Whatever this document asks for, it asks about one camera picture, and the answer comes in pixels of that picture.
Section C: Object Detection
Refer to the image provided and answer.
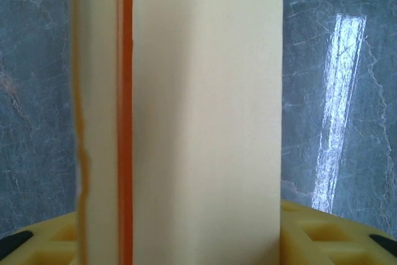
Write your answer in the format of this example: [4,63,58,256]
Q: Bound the orange paper box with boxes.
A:
[70,0,285,265]

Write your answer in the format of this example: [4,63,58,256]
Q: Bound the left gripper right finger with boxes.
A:
[280,200,397,265]

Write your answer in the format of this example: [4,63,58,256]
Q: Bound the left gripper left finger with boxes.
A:
[0,211,79,265]

